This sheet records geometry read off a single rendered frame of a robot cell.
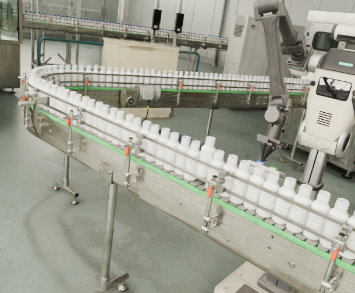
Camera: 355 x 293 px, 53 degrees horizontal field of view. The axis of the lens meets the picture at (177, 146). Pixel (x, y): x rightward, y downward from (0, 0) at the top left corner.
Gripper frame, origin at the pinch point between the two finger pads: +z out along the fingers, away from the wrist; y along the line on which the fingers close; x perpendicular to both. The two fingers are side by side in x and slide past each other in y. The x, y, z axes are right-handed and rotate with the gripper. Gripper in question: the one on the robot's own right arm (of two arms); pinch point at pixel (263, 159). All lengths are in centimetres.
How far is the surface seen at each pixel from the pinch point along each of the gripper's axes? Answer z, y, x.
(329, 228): 12.7, 35.5, -17.7
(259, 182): 7.9, 9.2, -18.2
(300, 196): 6.9, 24.3, -19.3
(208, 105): -30, -141, 166
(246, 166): 4.4, 2.7, -19.2
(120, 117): 6, -67, -18
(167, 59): -93, -332, 298
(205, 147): 3.7, -16.0, -19.5
